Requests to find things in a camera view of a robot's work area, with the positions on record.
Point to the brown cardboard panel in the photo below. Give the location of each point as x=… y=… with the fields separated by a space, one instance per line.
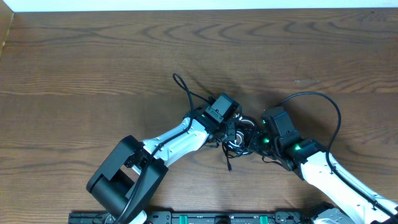
x=6 y=19

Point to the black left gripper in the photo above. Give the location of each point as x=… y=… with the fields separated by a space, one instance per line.
x=232 y=124

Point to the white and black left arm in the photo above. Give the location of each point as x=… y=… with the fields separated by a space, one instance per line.
x=128 y=178

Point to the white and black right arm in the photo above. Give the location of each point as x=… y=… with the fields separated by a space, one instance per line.
x=279 y=140

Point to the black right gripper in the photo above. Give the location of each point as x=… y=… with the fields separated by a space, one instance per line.
x=255 y=135

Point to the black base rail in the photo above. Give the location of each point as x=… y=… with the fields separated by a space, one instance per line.
x=165 y=217

